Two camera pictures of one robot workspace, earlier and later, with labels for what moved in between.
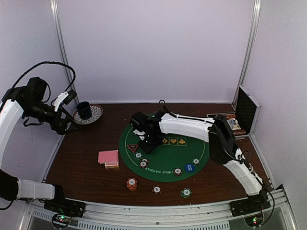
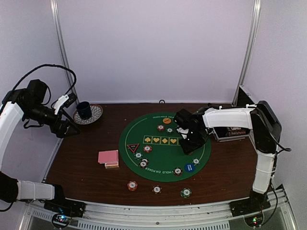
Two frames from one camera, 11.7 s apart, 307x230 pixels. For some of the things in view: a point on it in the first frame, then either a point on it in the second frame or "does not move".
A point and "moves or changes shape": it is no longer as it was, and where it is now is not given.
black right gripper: x=149 y=149 → x=188 y=149
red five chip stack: x=132 y=183 moves or changes shape
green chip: x=195 y=161 does not move
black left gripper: x=60 y=129 does not move
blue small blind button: x=189 y=167 does not move
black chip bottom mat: x=178 y=171 does not move
